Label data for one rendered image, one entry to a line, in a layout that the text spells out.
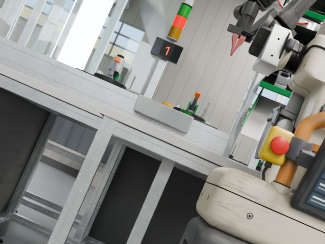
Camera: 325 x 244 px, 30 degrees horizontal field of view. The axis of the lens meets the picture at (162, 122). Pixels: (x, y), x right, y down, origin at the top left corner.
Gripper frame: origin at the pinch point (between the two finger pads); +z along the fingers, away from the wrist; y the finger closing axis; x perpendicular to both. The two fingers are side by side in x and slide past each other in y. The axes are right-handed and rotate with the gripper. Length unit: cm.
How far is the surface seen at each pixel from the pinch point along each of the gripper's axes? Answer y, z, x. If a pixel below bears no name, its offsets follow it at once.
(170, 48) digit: 23.6, 2.9, -27.9
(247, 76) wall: -50, -127, -821
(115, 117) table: 25, 39, 38
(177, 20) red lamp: 25.5, -9.1, -28.6
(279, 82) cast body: -21.0, 0.9, -11.2
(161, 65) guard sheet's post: 24.5, 10.0, -32.5
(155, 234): -4, 94, -166
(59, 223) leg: 28, 74, 38
